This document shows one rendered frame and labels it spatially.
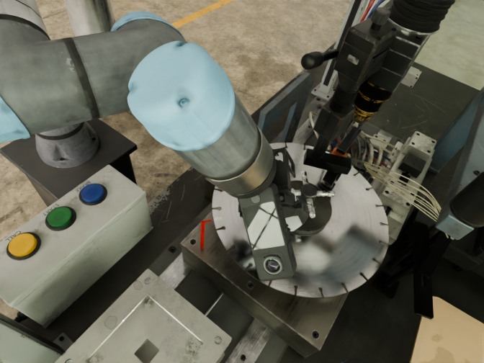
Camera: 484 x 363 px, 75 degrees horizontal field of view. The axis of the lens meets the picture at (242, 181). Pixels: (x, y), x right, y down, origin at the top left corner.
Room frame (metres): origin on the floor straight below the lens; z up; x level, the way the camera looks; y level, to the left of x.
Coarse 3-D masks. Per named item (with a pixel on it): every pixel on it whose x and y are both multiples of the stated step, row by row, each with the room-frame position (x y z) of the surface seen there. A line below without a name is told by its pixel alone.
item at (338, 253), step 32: (224, 192) 0.34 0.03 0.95; (352, 192) 0.40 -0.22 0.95; (224, 224) 0.27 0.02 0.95; (352, 224) 0.32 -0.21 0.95; (384, 224) 0.34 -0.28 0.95; (320, 256) 0.25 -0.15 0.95; (352, 256) 0.26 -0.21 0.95; (384, 256) 0.27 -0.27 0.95; (288, 288) 0.18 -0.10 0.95; (352, 288) 0.20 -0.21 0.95
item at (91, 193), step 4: (92, 184) 0.33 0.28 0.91; (96, 184) 0.33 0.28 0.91; (84, 188) 0.32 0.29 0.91; (88, 188) 0.32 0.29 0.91; (92, 188) 0.32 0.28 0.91; (96, 188) 0.32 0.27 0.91; (100, 188) 0.32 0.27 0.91; (84, 192) 0.31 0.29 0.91; (88, 192) 0.31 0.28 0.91; (92, 192) 0.31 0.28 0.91; (96, 192) 0.31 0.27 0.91; (100, 192) 0.31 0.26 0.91; (84, 196) 0.30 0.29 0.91; (88, 196) 0.30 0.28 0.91; (92, 196) 0.30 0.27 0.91; (96, 196) 0.30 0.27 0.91; (100, 196) 0.31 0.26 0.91; (84, 200) 0.29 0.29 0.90; (88, 200) 0.29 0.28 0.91; (92, 200) 0.29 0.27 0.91; (96, 200) 0.30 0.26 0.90
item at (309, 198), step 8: (304, 176) 0.37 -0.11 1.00; (304, 184) 0.35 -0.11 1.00; (296, 192) 0.33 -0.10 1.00; (304, 192) 0.33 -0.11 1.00; (312, 192) 0.34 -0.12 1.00; (320, 192) 0.34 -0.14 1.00; (328, 192) 0.35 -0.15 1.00; (304, 200) 0.33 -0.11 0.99; (312, 200) 0.32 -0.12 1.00; (312, 208) 0.31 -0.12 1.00; (312, 216) 0.29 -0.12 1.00
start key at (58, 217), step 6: (54, 210) 0.26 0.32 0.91; (60, 210) 0.26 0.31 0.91; (66, 210) 0.26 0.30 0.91; (48, 216) 0.24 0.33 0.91; (54, 216) 0.25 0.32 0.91; (60, 216) 0.25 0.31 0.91; (66, 216) 0.25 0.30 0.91; (72, 216) 0.26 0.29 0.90; (48, 222) 0.23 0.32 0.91; (54, 222) 0.24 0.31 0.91; (60, 222) 0.24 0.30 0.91; (66, 222) 0.24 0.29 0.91
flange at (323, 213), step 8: (296, 184) 0.38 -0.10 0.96; (312, 184) 0.39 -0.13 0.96; (320, 200) 0.36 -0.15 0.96; (328, 200) 0.36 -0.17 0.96; (320, 208) 0.34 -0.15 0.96; (328, 208) 0.34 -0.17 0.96; (320, 216) 0.32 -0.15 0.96; (328, 216) 0.33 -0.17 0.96; (304, 224) 0.30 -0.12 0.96; (312, 224) 0.30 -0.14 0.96; (320, 224) 0.30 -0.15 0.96; (296, 232) 0.29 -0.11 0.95; (304, 232) 0.29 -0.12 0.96; (312, 232) 0.29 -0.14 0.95
